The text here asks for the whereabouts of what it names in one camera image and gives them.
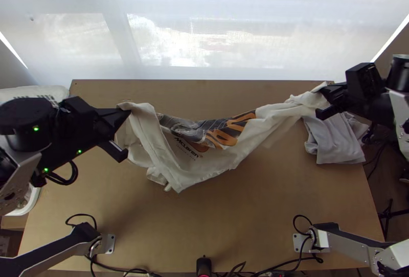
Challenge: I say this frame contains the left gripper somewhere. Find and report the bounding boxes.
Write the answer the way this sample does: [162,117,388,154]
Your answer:
[56,104,132,164]

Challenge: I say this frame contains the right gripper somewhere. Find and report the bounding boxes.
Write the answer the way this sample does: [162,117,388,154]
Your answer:
[315,82,399,128]

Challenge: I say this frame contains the white t-shirt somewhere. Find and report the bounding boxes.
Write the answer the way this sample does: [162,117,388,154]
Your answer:
[115,80,334,194]

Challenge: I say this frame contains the grey t-shirt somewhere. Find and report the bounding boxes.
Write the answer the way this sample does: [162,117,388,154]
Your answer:
[303,110,371,165]

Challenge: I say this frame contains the white laundry basket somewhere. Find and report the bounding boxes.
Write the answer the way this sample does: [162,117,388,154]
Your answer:
[0,84,70,217]

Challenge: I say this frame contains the white sheer curtain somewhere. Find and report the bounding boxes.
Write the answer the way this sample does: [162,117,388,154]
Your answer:
[0,0,409,82]

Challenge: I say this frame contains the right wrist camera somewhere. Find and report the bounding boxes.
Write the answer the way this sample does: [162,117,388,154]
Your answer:
[346,63,385,99]

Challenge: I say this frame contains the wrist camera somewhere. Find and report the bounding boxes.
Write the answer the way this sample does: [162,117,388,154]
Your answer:
[62,96,97,120]
[346,63,385,99]

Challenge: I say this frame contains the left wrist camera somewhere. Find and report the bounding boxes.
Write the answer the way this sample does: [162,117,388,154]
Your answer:
[62,96,97,120]

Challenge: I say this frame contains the black cable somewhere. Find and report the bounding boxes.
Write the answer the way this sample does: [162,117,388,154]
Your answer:
[360,125,409,184]
[292,214,324,264]
[220,251,320,277]
[47,161,79,187]
[85,247,196,277]
[65,214,99,230]

